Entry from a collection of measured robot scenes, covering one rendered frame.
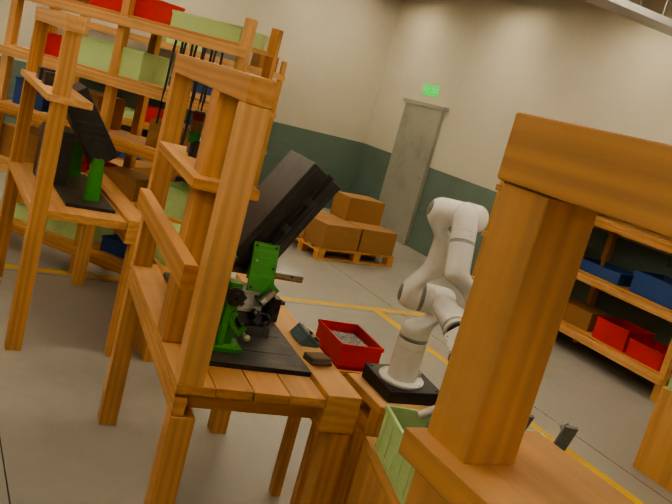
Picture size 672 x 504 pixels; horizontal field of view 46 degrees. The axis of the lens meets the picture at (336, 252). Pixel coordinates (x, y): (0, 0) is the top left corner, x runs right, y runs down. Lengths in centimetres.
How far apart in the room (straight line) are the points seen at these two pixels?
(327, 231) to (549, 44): 373
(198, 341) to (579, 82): 793
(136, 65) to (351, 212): 446
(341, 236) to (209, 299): 695
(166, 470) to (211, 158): 112
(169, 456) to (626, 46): 787
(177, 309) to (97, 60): 381
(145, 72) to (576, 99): 551
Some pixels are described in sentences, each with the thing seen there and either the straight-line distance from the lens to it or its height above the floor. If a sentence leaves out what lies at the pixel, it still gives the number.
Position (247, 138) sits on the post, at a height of 174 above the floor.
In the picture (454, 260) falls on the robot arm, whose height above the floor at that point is 151.
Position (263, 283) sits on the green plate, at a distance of 335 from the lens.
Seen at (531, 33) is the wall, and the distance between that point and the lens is 1098.
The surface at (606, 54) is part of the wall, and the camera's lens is 991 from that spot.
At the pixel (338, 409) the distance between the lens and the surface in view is 296.
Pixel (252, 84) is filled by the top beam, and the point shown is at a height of 191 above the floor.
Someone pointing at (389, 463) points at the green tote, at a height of 83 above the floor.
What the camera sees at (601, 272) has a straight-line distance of 851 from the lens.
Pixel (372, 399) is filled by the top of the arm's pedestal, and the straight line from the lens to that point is 315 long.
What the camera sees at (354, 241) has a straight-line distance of 970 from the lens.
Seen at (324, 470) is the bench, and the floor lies 59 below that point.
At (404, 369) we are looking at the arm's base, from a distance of 320.
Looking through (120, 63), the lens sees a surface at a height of 174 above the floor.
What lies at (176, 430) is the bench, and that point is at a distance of 283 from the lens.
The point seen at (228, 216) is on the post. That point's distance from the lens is 259.
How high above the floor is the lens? 195
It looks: 11 degrees down
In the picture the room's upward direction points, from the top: 15 degrees clockwise
